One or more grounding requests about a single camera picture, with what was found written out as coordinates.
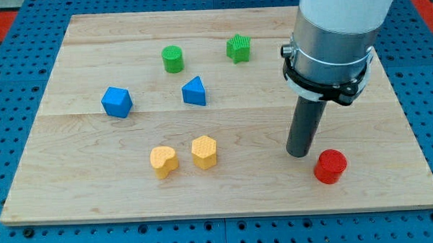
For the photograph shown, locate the red cylinder block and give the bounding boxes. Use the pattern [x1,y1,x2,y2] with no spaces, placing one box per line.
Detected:
[313,149,348,185]

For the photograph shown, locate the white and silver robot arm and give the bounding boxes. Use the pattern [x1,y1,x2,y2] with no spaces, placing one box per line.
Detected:
[281,0,393,105]

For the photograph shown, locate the yellow hexagon block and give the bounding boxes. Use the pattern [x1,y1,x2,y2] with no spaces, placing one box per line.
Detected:
[191,136,217,169]

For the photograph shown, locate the blue triangular prism block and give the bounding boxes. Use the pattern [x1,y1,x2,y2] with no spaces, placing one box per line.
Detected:
[181,76,206,106]

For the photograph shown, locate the yellow heart block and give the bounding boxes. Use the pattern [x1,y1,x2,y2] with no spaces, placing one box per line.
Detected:
[150,146,179,179]

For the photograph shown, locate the light wooden board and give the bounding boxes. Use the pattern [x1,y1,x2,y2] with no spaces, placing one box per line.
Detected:
[0,7,433,226]

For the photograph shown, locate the green star block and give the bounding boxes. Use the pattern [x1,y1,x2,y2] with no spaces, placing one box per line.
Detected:
[226,34,250,64]

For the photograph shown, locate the green cylinder block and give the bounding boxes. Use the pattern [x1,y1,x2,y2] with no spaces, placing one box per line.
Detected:
[162,45,184,74]

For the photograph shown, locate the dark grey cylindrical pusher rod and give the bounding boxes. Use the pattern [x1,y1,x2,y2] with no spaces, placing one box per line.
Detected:
[286,97,326,158]

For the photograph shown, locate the blue cube block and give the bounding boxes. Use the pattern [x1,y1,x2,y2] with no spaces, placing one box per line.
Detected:
[101,87,133,118]

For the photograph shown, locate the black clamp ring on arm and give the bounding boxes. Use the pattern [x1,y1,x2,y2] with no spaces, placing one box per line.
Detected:
[281,54,370,109]

